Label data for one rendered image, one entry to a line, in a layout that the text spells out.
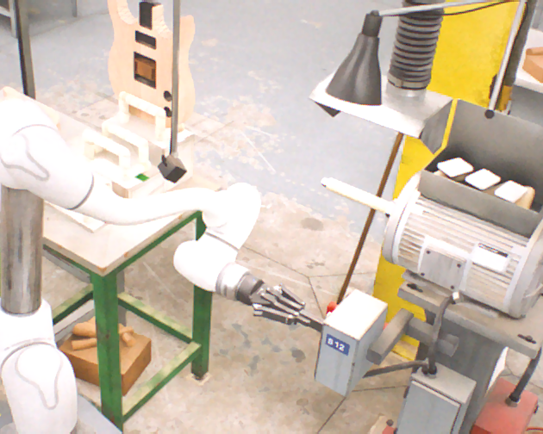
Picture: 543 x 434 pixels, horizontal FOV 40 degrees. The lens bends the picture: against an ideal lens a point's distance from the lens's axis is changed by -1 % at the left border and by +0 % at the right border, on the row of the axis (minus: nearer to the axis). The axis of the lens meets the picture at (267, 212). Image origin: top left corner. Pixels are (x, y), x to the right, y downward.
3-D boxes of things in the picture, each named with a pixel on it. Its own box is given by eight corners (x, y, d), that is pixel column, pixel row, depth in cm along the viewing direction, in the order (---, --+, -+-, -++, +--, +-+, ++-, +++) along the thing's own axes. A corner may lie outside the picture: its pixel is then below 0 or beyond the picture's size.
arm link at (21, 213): (-1, 397, 190) (-22, 342, 205) (60, 381, 199) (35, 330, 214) (-3, 128, 151) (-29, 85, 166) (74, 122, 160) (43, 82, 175)
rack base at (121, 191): (164, 193, 248) (164, 170, 242) (128, 213, 236) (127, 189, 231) (106, 164, 260) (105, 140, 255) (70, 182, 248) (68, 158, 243)
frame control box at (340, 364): (429, 389, 194) (451, 317, 180) (393, 443, 179) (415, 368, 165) (347, 348, 205) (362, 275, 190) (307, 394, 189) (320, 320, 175)
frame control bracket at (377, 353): (411, 324, 194) (415, 313, 192) (379, 366, 181) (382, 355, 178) (398, 318, 196) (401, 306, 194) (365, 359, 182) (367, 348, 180)
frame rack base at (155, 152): (194, 176, 258) (195, 133, 248) (164, 194, 247) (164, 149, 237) (136, 148, 270) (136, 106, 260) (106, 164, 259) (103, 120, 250)
